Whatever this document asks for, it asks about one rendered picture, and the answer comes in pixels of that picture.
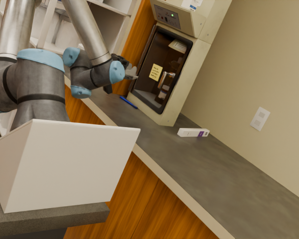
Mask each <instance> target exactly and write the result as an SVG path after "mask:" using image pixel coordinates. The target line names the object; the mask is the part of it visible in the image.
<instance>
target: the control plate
mask: <svg viewBox="0 0 299 239"><path fill-rule="evenodd" d="M154 8H155V12H156V16H157V19H158V20H160V21H162V22H164V23H167V24H169V25H171V26H174V27H176V28H178V29H181V28H180V23H179V18H178V13H175V12H173V11H170V10H168V9H165V8H163V7H160V6H157V5H155V4H154ZM166 12H167V13H168V14H167V13H166ZM172 14H173V16H172ZM158 15H159V17H158ZM161 17H163V19H162V18H161ZM165 17H166V18H167V22H166V21H165ZM169 20H170V21H169ZM172 21H173V23H172ZM175 22H176V24H175Z"/></svg>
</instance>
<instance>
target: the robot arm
mask: <svg viewBox="0 0 299 239"><path fill-rule="evenodd" d="M41 1H42V0H7V1H6V5H5V10H4V14H3V19H2V23H1V27H0V113H7V112H10V111H11V110H15V109H17V112H16V115H15V118H14V120H13V123H12V126H11V128H10V131H9V132H11V131H13V130H14V129H16V128H18V127H20V126H21V125H23V124H25V123H26V122H28V121H30V120H32V119H38V120H53V121H63V122H70V119H69V116H68V114H67V112H66V109H65V78H64V73H65V71H64V65H66V66H68V67H70V81H71V85H70V87H71V94H72V96H73V97H74V98H77V99H86V98H89V97H90V96H91V92H92V91H91V90H93V89H97V88H100V87H103V90H104V91H105V92H106V93H107V94H110V93H112V84H115V83H117V82H119V81H122V80H123V79H126V80H134V79H136V78H138V76H137V75H136V71H137V67H135V66H134V67H133V68H132V64H130V61H127V60H126V59H125V58H124V57H122V56H120V55H116V54H110V52H109V50H108V48H107V46H106V43H105V41H104V39H103V37H102V35H101V33H100V30H99V28H98V26H97V24H96V21H95V19H94V17H93V15H92V12H91V10H90V8H89V6H88V3H87V1H86V0H61V1H62V4H63V6H64V8H65V9H66V11H67V13H68V16H69V18H70V20H71V22H72V24H73V26H74V28H75V30H76V32H77V34H78V36H79V38H80V41H81V43H82V45H83V47H84V49H85V50H82V49H80V48H75V47H68V48H67V49H65V51H64V53H63V57H62V58H61V57H60V56H58V55H57V54H55V53H53V52H50V51H47V50H43V49H35V48H28V47H29V42H30V36H31V30H32V24H33V18H34V13H35V8H36V7H38V6H39V5H40V3H41Z"/></svg>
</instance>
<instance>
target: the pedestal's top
mask: <svg viewBox="0 0 299 239"><path fill-rule="evenodd" d="M109 213H110V209H109V208H108V206H107V205H106V203H105V202H97V203H89V204H80V205H72V206H64V207H55V208H47V209H39V210H30V211H19V212H10V213H4V212H3V209H2V207H1V204H0V237H1V236H8V235H16V234H22V233H30V232H36V231H44V230H53V229H60V228H67V227H74V226H81V225H88V224H95V223H102V222H106V219H107V217H108V215H109Z"/></svg>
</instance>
